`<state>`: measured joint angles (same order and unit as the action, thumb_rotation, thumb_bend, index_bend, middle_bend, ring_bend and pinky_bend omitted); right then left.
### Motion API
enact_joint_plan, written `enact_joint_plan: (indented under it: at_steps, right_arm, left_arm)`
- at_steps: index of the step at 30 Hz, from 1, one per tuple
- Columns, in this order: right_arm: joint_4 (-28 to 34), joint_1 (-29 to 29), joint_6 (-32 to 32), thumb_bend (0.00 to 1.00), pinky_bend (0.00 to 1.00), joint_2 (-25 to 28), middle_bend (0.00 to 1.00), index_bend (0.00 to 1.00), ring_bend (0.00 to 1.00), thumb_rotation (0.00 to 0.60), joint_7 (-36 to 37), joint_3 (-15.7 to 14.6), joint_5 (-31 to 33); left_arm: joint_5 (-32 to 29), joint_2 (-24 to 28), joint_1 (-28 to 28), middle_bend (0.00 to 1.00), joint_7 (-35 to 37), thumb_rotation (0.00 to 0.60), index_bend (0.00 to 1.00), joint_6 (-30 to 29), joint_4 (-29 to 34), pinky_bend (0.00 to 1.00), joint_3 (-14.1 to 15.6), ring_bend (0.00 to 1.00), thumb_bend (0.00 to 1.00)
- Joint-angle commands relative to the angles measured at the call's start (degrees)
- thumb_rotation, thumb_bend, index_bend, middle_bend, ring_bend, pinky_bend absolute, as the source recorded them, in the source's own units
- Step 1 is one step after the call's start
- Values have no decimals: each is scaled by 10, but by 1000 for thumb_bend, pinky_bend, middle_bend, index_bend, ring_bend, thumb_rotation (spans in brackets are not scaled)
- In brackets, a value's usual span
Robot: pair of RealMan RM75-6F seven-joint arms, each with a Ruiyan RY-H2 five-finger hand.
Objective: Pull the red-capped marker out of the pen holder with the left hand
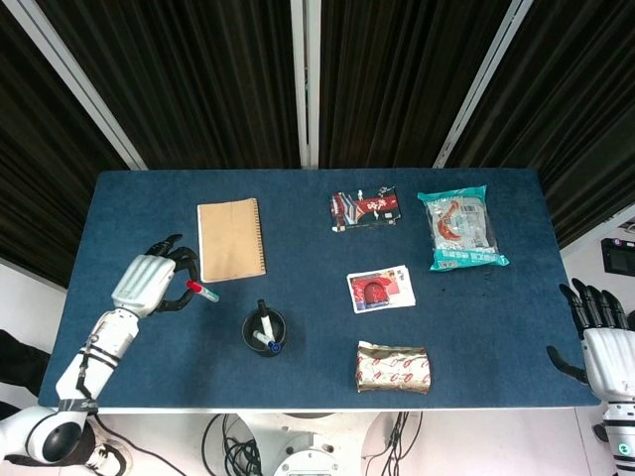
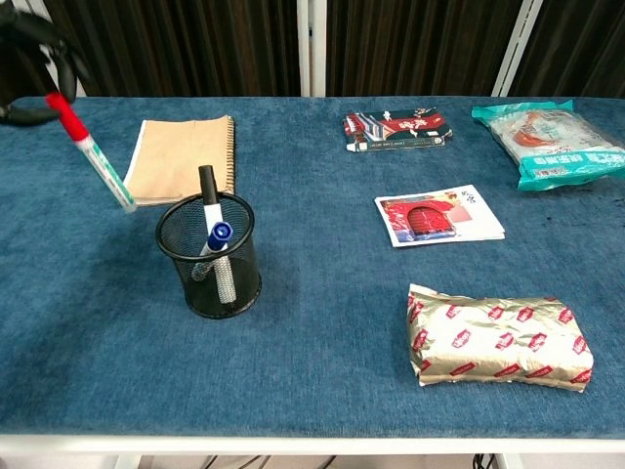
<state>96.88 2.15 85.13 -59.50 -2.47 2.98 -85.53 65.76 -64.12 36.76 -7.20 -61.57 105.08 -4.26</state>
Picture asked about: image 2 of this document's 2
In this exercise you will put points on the blue velvet table cloth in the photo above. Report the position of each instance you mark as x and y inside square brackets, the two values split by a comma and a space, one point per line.
[312, 342]

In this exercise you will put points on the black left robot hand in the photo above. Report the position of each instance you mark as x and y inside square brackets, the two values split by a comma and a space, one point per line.
[29, 29]

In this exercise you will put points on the red cap marker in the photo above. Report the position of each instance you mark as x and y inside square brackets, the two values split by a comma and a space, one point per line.
[93, 151]

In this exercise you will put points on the white postcard stack red gate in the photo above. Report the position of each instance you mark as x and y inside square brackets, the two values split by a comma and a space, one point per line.
[434, 217]

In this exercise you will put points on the black cap marker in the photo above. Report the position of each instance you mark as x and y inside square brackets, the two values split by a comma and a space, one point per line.
[209, 188]

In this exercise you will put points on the brown spiral notebook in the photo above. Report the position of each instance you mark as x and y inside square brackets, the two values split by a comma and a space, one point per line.
[180, 156]

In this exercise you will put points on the teal plastic food bag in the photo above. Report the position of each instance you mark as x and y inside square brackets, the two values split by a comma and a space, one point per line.
[552, 141]

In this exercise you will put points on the dark red printed card box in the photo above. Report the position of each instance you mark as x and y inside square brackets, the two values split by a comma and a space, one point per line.
[395, 129]

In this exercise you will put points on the gold foil snack package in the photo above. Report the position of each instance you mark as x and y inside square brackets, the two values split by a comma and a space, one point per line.
[498, 337]

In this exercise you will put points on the dark slatted curtain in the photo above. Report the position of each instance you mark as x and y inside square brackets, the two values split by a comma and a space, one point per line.
[195, 44]

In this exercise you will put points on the blue cap marker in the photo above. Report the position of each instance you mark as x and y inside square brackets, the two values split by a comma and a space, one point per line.
[219, 236]

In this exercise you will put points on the black mesh pen holder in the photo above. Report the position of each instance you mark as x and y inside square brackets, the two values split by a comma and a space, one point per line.
[229, 298]

